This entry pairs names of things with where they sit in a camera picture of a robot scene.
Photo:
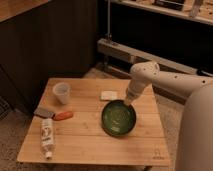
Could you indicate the metal rail beam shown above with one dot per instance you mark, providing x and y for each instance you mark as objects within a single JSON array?
[{"x": 150, "y": 58}]

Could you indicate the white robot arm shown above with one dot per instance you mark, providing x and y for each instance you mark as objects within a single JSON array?
[{"x": 195, "y": 140}]

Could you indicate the white sponge block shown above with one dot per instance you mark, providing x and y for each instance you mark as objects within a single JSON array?
[{"x": 108, "y": 95}]

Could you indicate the wooden folding table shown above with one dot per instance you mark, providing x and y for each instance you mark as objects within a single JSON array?
[{"x": 81, "y": 139}]

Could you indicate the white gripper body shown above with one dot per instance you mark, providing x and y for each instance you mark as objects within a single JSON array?
[{"x": 134, "y": 89}]

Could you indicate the wooden shelf with items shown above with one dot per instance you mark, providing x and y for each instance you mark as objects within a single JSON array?
[{"x": 194, "y": 10}]

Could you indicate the green ceramic bowl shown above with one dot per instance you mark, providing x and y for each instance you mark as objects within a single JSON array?
[{"x": 118, "y": 119}]

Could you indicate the white plastic bottle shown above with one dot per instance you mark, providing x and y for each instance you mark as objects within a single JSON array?
[{"x": 47, "y": 138}]

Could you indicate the translucent plastic cup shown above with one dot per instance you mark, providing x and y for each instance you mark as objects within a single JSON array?
[{"x": 62, "y": 92}]

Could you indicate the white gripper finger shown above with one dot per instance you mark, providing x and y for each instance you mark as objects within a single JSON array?
[{"x": 127, "y": 102}]

